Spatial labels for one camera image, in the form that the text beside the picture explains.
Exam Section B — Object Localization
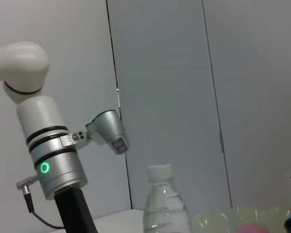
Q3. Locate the clear green-label water bottle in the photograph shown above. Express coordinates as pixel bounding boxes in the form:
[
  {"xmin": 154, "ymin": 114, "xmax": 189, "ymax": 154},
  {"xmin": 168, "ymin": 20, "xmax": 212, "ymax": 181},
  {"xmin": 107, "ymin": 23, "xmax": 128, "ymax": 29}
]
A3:
[{"xmin": 142, "ymin": 164, "xmax": 194, "ymax": 233}]

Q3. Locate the pink toy peach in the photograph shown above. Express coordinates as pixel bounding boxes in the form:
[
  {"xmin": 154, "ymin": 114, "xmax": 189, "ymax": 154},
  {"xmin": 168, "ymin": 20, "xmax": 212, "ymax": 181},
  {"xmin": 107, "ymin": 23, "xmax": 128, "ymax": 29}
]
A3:
[{"xmin": 237, "ymin": 223, "xmax": 270, "ymax": 233}]

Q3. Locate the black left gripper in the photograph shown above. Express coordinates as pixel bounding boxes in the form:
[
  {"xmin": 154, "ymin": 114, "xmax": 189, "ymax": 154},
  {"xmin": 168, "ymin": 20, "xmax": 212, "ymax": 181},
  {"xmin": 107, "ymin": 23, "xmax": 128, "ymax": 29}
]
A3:
[{"xmin": 53, "ymin": 188, "xmax": 99, "ymax": 233}]

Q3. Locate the green glass fruit bowl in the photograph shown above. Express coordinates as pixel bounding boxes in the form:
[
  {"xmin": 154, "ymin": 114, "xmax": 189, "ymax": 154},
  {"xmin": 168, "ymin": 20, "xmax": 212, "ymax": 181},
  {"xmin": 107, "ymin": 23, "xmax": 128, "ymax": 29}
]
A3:
[{"xmin": 190, "ymin": 205, "xmax": 291, "ymax": 233}]

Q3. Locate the left gripper cable with plugs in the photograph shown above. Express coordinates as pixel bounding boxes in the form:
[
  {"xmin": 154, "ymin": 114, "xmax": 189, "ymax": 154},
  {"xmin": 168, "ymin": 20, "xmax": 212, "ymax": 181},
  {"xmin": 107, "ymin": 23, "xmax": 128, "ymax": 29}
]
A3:
[{"xmin": 16, "ymin": 176, "xmax": 66, "ymax": 230}]

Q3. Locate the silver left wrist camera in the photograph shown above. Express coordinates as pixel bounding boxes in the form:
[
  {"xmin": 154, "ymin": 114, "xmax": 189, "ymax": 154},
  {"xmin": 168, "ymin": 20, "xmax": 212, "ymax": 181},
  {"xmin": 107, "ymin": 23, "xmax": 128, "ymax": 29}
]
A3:
[{"xmin": 60, "ymin": 109, "xmax": 130, "ymax": 156}]

